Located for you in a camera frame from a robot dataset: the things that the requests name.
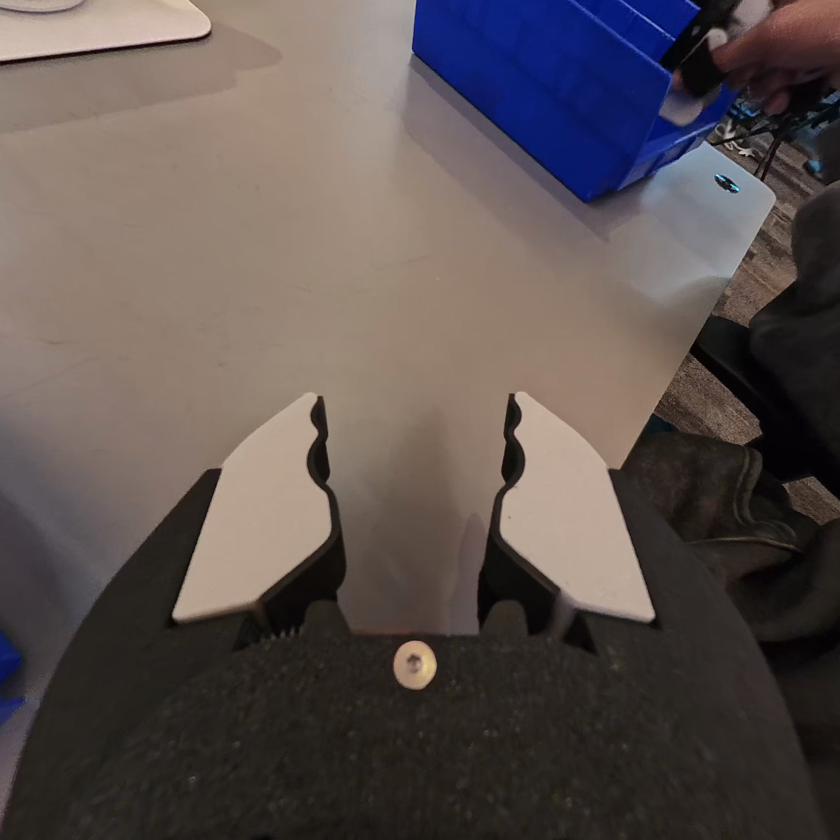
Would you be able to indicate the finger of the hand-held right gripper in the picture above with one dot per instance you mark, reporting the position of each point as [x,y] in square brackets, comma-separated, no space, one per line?
[682,108]

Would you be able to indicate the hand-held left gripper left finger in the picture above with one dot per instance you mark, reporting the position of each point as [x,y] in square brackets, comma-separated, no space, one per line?
[259,525]

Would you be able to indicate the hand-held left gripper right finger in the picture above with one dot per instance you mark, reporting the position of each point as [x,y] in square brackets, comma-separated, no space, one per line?
[571,525]

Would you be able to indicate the blue plastic bin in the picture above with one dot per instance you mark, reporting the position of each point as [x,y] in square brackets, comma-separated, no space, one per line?
[8,663]
[525,79]

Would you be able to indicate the grey desk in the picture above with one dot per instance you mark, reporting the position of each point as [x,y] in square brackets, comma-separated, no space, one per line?
[262,229]

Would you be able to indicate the person's right hand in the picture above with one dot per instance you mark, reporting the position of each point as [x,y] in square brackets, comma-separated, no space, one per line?
[781,52]

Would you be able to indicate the grey hooded sweatshirt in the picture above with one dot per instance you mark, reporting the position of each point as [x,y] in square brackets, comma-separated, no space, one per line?
[722,525]

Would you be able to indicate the white document stand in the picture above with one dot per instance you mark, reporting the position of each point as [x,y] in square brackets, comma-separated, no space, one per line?
[131,33]

